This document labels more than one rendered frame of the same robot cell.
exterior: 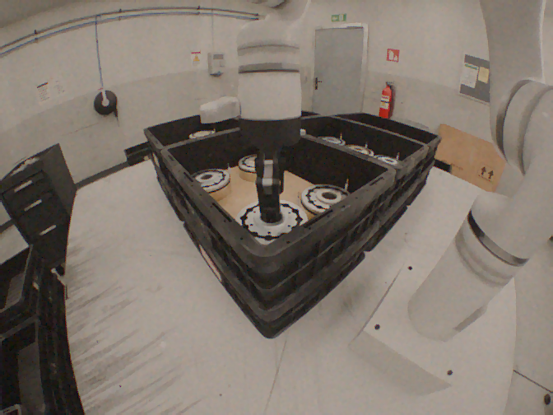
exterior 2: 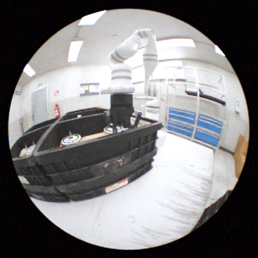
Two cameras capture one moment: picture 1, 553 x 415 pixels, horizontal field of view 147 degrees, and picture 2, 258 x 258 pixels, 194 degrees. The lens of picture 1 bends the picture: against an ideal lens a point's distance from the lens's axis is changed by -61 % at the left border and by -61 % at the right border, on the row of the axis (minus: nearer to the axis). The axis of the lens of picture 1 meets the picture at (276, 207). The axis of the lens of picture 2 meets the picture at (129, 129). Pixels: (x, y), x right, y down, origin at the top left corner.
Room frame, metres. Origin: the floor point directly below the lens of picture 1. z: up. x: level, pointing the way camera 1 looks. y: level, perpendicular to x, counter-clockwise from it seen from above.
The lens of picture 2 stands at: (0.21, 0.28, 1.00)
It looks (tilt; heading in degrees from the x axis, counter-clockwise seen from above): 20 degrees down; 274
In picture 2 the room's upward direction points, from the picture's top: straight up
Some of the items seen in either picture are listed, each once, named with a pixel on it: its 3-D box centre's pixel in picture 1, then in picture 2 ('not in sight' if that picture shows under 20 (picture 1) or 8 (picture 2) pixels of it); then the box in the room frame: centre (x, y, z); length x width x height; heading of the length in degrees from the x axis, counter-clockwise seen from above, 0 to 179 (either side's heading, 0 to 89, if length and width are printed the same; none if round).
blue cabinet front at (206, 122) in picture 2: not in sight; (209, 130); (-1.45, -0.82, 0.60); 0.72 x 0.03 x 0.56; 134
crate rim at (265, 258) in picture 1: (262, 159); (93, 125); (0.36, 0.03, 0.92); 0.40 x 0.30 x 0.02; 40
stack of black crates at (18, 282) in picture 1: (36, 308); not in sight; (0.10, 1.21, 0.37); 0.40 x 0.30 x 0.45; 44
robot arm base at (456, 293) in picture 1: (462, 282); (151, 120); (0.10, -0.24, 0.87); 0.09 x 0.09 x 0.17; 38
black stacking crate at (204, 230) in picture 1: (262, 183); (95, 137); (0.36, 0.03, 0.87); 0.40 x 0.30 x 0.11; 40
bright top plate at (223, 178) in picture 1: (206, 179); not in sight; (0.39, 0.15, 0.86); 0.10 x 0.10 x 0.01
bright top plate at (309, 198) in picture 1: (328, 198); (113, 129); (0.31, -0.10, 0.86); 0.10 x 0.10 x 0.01
